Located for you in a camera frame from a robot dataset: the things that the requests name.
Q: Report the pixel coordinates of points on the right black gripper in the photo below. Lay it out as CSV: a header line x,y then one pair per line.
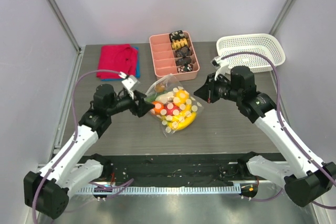
x,y
210,91

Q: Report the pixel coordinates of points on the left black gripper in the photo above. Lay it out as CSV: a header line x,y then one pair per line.
x,y
142,107

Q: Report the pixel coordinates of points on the orange fruit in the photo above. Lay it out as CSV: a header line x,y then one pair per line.
x,y
158,107

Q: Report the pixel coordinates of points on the yellow bell pepper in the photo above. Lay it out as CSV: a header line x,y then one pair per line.
x,y
182,99

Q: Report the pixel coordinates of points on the brown kiwi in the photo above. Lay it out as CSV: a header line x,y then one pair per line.
x,y
160,87

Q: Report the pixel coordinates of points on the white radish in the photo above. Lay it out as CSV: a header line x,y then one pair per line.
x,y
165,97

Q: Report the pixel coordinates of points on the red apple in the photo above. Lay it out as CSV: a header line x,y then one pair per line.
x,y
172,109

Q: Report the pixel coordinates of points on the yellow banana bunch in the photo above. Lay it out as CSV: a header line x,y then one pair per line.
x,y
177,122

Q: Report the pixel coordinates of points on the clear polka dot zip bag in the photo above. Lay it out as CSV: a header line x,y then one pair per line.
x,y
172,84

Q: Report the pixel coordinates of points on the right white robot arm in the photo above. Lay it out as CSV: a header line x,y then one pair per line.
x,y
306,176

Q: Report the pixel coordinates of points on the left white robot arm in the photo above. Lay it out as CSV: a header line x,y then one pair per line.
x,y
49,190

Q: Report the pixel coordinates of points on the blue folded cloth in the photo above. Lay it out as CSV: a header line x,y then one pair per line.
x,y
137,64

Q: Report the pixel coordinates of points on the black white dotted sock roll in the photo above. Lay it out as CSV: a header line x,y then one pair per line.
x,y
185,68

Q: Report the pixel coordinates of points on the dark floral sock roll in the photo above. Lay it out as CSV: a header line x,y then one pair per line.
x,y
183,61

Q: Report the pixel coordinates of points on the dark brown sock roll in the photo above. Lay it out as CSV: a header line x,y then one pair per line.
x,y
183,52

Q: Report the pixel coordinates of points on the red folded cloth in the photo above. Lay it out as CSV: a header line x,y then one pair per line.
x,y
116,61

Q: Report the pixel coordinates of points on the pink divided organizer tray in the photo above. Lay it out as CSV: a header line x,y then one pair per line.
x,y
163,57

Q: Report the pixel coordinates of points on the yellow patterned sock roll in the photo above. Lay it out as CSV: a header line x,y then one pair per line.
x,y
179,43

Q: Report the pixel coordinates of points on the black patterned sock roll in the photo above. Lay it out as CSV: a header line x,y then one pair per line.
x,y
176,35

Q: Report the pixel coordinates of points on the white perforated plastic basket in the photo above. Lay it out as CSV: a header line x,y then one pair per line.
x,y
264,44

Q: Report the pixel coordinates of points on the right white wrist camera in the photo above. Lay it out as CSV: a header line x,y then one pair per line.
x,y
221,65

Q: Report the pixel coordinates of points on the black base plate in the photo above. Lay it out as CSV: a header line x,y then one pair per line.
x,y
175,170

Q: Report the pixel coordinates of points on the white slotted cable duct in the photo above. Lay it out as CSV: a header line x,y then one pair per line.
x,y
93,190

